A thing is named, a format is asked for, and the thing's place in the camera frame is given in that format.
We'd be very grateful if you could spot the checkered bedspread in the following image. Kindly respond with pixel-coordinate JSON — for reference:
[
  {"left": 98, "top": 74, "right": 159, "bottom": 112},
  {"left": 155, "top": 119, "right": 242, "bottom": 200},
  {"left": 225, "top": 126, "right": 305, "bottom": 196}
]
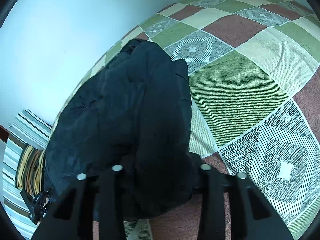
[{"left": 54, "top": 0, "right": 320, "bottom": 240}]

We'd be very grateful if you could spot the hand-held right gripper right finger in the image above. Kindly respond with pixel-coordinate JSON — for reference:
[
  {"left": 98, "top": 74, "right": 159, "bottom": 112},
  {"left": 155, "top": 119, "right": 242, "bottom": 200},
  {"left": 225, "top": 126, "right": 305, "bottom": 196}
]
[{"left": 197, "top": 164, "right": 293, "bottom": 240}]

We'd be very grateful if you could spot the black quilted jacket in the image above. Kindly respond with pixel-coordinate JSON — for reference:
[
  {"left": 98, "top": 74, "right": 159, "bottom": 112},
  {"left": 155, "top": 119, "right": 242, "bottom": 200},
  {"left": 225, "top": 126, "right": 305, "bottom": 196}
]
[{"left": 42, "top": 39, "right": 203, "bottom": 222}]

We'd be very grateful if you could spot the striped yellow black pillow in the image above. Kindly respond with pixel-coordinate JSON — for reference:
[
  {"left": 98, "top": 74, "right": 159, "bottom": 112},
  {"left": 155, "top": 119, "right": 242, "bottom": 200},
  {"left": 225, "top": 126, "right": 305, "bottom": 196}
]
[{"left": 14, "top": 145, "right": 47, "bottom": 196}]

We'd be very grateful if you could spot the striped padded headboard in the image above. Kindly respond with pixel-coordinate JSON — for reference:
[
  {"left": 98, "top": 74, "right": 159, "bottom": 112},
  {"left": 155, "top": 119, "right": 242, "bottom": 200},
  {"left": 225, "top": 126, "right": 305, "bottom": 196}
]
[{"left": 2, "top": 108, "right": 53, "bottom": 239}]

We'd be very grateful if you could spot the brown wooden door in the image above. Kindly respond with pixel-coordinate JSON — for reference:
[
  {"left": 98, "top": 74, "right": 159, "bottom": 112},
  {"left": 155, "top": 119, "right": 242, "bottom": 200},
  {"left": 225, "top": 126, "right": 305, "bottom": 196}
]
[{"left": 0, "top": 124, "right": 10, "bottom": 142}]

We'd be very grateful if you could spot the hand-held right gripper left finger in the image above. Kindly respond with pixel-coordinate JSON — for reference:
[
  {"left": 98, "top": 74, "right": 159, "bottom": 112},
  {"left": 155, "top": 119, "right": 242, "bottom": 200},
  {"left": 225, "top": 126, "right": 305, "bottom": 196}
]
[{"left": 32, "top": 164, "right": 127, "bottom": 240}]

